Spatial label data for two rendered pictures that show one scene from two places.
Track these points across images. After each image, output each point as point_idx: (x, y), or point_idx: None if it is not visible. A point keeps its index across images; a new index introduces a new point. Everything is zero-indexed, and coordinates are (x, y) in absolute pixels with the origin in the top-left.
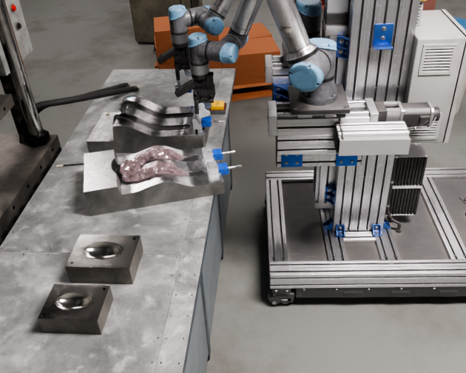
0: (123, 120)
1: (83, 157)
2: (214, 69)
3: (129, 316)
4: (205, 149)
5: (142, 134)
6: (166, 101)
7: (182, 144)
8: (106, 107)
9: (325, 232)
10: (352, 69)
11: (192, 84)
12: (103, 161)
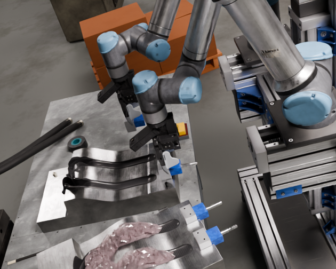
0: (75, 189)
1: (38, 241)
2: (159, 78)
3: None
4: (184, 210)
5: (101, 202)
6: (117, 134)
7: (152, 202)
8: (52, 157)
9: (329, 237)
10: None
11: (150, 134)
12: (62, 263)
